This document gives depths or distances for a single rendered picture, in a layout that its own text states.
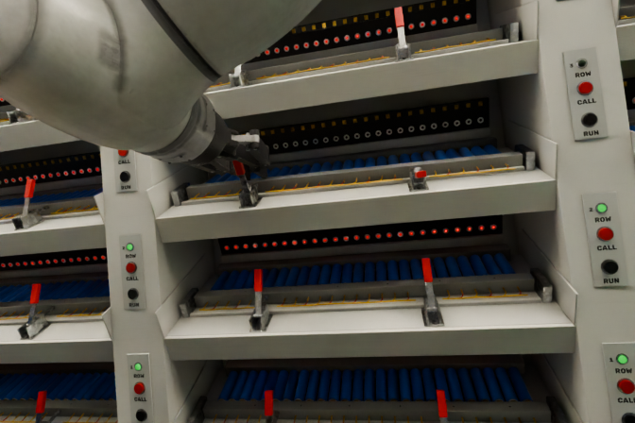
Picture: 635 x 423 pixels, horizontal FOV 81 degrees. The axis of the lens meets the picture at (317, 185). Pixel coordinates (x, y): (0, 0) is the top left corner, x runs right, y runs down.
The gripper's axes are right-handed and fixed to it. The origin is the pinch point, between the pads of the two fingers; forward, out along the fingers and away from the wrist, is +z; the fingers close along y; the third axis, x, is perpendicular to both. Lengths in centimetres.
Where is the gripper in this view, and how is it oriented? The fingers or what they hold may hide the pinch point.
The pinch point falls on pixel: (249, 167)
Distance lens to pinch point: 63.4
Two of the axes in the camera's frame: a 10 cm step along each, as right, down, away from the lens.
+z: 2.0, 1.8, 9.6
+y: 9.8, -1.1, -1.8
